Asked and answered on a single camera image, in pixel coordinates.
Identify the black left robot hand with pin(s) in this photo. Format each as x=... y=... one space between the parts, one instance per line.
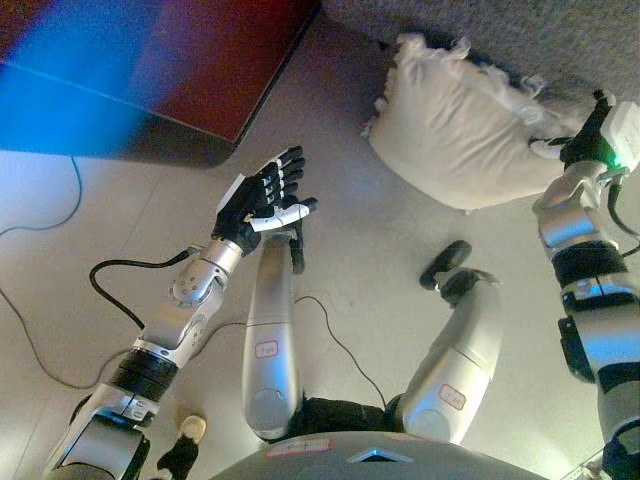
x=250 y=205

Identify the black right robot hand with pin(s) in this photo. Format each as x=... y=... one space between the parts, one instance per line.
x=620 y=130

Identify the white fringed pillow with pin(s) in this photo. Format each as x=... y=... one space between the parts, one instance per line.
x=460 y=140

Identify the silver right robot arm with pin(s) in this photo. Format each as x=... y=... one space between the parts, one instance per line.
x=600 y=340

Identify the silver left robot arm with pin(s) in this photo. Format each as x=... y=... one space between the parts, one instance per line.
x=165 y=330

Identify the black left robot foot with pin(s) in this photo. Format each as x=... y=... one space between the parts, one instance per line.
x=298 y=255

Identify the black robot foot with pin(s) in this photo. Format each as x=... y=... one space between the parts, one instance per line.
x=445 y=262
x=298 y=255

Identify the silver left robot leg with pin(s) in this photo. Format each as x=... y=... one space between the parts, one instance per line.
x=270 y=310

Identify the silver robot leg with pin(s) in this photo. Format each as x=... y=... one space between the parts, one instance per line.
x=460 y=350
x=270 y=310

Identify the red bordered leg sticker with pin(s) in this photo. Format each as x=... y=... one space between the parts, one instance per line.
x=266 y=349
x=454 y=397

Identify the large dark red furniture block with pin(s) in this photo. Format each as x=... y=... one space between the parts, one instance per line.
x=210 y=65

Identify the grey fabric armchair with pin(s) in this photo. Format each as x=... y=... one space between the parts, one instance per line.
x=500 y=25

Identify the black right robot foot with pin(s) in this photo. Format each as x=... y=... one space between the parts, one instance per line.
x=445 y=262

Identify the black robot pelvis cover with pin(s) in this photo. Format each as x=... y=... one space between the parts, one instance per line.
x=340 y=415

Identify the red bordered torso label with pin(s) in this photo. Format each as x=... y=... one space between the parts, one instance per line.
x=299 y=448

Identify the silver right robot leg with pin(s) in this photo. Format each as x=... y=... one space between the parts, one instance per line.
x=460 y=350

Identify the grey robot torso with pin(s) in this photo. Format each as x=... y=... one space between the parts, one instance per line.
x=310 y=467

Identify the blue white torso emblem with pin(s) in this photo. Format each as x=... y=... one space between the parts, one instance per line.
x=380 y=456

